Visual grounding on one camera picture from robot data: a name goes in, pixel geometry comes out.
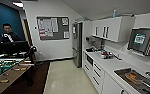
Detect steel paper towel dispenser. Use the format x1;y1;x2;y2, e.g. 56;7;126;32
127;27;150;57

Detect white drawer stack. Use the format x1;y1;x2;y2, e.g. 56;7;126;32
91;59;107;94

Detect white double-door sink cabinet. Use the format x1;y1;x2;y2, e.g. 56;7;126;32
102;71;134;94

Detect green foosball table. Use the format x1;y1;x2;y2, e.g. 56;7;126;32
0;55;36;94

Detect stainless steel refrigerator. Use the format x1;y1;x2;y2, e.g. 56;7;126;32
72;21;84;69

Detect person in dark shirt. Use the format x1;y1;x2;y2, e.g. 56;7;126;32
0;22;24;44

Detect white wide drawer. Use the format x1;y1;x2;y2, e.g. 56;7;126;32
83;63;94;78

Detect steel sink basin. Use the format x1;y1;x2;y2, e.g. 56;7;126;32
113;67;150;94

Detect white wall cabinet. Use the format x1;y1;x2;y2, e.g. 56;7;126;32
91;15;136;44

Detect rectangular ceiling light panel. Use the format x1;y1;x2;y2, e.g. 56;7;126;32
12;1;25;8

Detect orange bowl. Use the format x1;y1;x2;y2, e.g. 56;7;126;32
125;72;141;83

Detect pale blue plastic bottle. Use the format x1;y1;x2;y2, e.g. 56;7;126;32
112;9;118;19

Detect red and black utensils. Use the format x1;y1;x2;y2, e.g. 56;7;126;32
100;49;116;60

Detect grey notice board with papers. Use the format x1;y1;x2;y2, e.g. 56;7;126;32
36;16;71;41

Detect black microwave oven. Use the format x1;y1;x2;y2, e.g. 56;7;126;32
85;53;95;67

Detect brown wooden door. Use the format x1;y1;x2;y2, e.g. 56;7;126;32
22;18;35;48

